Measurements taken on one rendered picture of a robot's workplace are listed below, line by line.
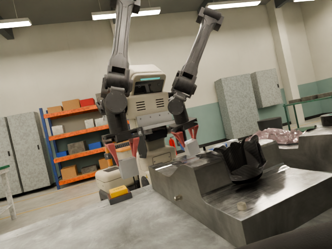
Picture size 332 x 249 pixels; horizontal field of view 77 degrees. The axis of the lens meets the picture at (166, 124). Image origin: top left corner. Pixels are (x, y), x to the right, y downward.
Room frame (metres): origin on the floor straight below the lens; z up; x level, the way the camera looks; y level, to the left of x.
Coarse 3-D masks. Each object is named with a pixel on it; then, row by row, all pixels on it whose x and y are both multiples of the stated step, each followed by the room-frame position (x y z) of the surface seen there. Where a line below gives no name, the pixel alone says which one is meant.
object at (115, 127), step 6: (114, 114) 0.60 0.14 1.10; (120, 114) 0.61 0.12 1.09; (108, 120) 0.61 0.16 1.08; (114, 120) 0.60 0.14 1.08; (120, 120) 0.61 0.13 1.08; (126, 120) 0.63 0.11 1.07; (114, 126) 0.60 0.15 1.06; (120, 126) 0.60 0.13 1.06; (126, 126) 0.62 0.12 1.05; (114, 132) 0.60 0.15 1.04; (120, 132) 0.60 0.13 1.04; (126, 132) 0.61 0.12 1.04; (132, 132) 0.62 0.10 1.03; (108, 138) 0.59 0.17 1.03
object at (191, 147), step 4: (188, 140) 0.84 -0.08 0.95; (192, 140) 0.83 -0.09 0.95; (196, 140) 0.82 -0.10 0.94; (180, 144) 0.87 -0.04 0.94; (188, 144) 0.81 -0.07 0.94; (192, 144) 0.82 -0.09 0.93; (196, 144) 0.82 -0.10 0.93; (184, 148) 0.84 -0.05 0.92; (188, 148) 0.81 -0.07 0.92; (192, 148) 0.82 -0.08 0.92; (196, 148) 0.83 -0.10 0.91; (188, 152) 0.82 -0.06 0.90; (192, 152) 0.82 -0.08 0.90; (196, 152) 0.83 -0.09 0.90
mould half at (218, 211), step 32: (192, 160) 0.74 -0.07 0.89; (160, 192) 0.71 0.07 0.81; (192, 192) 0.48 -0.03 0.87; (224, 192) 0.45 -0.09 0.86; (256, 192) 0.43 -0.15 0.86; (288, 192) 0.40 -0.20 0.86; (320, 192) 0.41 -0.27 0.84; (224, 224) 0.38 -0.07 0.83; (256, 224) 0.34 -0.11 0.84; (288, 224) 0.37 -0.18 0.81
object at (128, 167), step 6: (132, 156) 0.65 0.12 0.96; (120, 162) 0.60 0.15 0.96; (126, 162) 0.61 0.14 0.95; (132, 162) 0.61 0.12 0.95; (120, 168) 0.61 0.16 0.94; (126, 168) 0.60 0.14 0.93; (132, 168) 0.61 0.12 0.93; (126, 174) 0.60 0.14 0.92; (132, 174) 0.61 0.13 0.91; (138, 174) 0.62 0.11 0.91
